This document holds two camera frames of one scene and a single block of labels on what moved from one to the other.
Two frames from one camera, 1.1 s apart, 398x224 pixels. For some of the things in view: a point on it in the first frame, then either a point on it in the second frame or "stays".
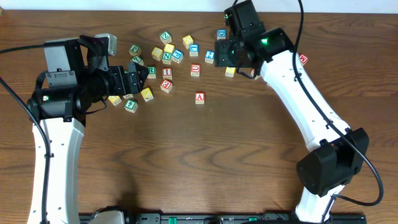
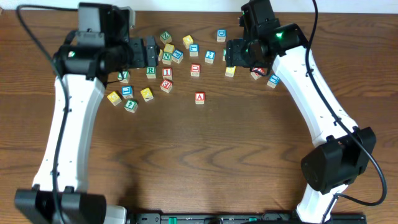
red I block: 167,73 stays
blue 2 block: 209,56 stays
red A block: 199,98 stays
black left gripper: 132,86 -> 137,61
